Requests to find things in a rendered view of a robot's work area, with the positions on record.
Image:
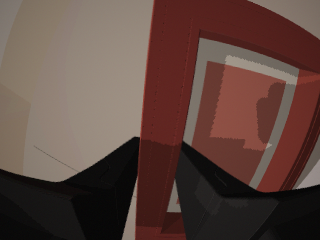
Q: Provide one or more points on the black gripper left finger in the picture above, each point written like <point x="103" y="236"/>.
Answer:
<point x="92" y="205"/>

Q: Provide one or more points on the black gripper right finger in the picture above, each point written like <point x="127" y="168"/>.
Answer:
<point x="217" y="206"/>

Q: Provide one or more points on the tan rectangular board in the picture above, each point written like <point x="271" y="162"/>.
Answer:
<point x="88" y="97"/>

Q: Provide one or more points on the dark red picture frame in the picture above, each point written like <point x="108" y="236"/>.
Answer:
<point x="238" y="83"/>

